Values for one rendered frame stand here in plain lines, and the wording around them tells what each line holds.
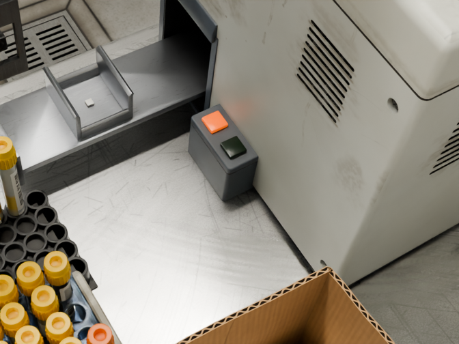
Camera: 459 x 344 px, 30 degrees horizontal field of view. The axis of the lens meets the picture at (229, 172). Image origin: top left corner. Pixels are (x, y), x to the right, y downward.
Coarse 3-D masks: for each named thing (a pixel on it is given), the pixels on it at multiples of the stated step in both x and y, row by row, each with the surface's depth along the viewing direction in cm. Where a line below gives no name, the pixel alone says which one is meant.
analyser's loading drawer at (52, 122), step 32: (192, 32) 75; (96, 64) 71; (128, 64) 73; (160, 64) 73; (192, 64) 73; (32, 96) 70; (64, 96) 66; (96, 96) 71; (128, 96) 67; (160, 96) 71; (192, 96) 72; (0, 128) 66; (32, 128) 68; (64, 128) 69; (96, 128) 68; (32, 160) 67
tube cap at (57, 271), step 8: (48, 256) 54; (56, 256) 54; (64, 256) 54; (48, 264) 54; (56, 264) 54; (64, 264) 54; (48, 272) 54; (56, 272) 54; (64, 272) 54; (48, 280) 55; (56, 280) 54; (64, 280) 55
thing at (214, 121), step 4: (216, 112) 69; (208, 116) 69; (212, 116) 69; (216, 116) 69; (220, 116) 69; (204, 120) 69; (208, 120) 69; (212, 120) 69; (216, 120) 69; (220, 120) 69; (224, 120) 69; (208, 124) 68; (212, 124) 68; (216, 124) 69; (220, 124) 69; (224, 124) 69; (208, 128) 68; (212, 128) 68; (216, 128) 68; (220, 128) 69; (212, 132) 68
